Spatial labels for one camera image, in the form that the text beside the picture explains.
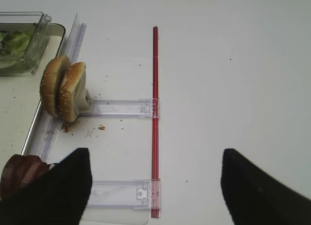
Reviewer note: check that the clear plastic salad container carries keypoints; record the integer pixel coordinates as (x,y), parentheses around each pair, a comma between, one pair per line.
(36,22)

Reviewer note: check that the sesame bun half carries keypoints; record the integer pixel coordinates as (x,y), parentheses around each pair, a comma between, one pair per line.
(50,83)
(74,80)

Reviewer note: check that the grey bun pusher block right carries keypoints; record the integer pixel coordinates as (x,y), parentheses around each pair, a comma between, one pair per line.
(83,103)

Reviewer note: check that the meat patty slices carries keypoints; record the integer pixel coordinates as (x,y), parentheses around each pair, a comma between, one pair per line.
(19,171)

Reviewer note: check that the clear track upper right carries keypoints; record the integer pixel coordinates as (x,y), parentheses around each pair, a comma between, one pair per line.
(142,109)

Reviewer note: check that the sesame bun rear half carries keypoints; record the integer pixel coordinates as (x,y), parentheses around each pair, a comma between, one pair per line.
(74,80)

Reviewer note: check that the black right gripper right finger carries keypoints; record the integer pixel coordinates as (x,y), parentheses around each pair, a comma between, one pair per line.
(253,197)

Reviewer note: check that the clear track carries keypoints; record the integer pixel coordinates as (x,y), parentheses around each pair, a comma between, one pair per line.
(125,202)
(142,109)

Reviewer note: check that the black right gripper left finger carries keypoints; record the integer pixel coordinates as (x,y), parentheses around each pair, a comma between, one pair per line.
(58,197)

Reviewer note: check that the green lettuce in container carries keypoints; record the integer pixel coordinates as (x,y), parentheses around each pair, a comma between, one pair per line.
(14,44)

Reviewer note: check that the sesame bun front half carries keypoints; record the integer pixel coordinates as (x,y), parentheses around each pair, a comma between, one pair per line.
(50,83)

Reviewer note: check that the clear track lower right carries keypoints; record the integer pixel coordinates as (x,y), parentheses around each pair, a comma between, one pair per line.
(125,202)

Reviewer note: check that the right red rail strip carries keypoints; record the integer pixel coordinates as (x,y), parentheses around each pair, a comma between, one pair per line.
(155,129)

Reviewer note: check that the silver metal tray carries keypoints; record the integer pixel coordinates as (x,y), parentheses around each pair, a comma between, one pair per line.
(19,99)

